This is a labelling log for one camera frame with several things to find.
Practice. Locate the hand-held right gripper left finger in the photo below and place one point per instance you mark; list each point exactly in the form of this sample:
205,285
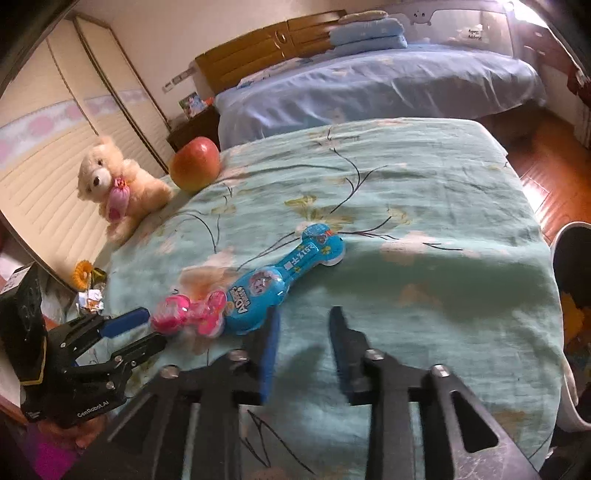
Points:
270,355

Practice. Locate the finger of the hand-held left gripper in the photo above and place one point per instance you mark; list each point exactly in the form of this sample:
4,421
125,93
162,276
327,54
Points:
143,348
124,321

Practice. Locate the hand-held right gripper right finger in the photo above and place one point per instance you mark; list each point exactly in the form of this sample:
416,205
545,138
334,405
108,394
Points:
341,350

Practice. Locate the pink toy package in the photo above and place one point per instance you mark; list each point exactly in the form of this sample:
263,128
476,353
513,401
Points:
175,316

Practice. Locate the blue bone-shaped package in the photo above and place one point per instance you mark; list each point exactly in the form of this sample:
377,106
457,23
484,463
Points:
263,290

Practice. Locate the white bin with black bag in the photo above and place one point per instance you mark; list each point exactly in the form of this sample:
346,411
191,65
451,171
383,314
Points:
565,401

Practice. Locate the crumpled small wrapper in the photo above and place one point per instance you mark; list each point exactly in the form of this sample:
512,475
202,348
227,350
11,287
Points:
90,300

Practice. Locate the yellow flower toy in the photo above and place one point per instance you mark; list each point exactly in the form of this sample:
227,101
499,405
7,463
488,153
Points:
76,272

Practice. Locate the cream teddy bear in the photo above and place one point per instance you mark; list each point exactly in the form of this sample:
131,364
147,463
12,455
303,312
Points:
97,175

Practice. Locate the white sliding door wardrobe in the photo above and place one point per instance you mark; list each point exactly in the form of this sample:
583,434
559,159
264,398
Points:
55,184

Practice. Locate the teal floral blanket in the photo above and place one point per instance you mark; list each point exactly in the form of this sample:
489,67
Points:
415,207

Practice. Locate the red apple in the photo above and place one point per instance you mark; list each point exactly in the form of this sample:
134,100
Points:
194,161

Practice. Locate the dark wooden nightstand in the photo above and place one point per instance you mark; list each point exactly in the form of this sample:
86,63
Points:
194,127

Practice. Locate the yellow printed packet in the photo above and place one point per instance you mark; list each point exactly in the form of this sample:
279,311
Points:
579,323

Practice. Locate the bed with blue sheet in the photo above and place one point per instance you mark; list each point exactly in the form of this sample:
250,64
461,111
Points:
369,87

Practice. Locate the wooden headboard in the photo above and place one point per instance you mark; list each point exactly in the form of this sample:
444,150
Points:
258,46

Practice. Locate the folded blue quilt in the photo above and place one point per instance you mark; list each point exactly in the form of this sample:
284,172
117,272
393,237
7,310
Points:
369,37

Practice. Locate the striped green pillow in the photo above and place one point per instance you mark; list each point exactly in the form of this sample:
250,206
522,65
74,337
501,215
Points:
362,16

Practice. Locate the photo frame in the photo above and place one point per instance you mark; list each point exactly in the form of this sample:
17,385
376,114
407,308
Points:
193,104

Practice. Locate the wall socket plate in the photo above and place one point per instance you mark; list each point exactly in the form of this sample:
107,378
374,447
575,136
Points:
182,78

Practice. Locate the white mesh bed rail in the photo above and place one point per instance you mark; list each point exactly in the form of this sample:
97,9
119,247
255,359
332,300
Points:
461,18

